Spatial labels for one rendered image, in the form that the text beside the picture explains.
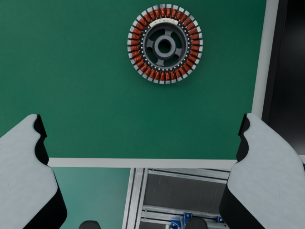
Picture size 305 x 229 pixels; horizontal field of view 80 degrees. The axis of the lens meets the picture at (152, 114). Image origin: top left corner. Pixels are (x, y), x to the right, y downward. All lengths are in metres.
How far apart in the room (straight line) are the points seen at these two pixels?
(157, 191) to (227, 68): 0.82
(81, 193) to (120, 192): 0.25
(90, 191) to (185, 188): 0.63
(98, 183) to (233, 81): 1.10
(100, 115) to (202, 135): 0.19
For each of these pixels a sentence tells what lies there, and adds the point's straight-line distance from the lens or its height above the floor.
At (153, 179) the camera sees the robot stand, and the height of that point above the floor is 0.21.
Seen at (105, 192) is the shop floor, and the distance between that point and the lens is 1.33.
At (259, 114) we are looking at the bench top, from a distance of 0.38.
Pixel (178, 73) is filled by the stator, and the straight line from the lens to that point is 0.28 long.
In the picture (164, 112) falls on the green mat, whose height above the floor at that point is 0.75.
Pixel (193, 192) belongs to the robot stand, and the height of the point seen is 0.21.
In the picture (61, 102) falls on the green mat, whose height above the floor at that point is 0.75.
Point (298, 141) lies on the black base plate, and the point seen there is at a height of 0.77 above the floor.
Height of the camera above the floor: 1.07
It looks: 78 degrees down
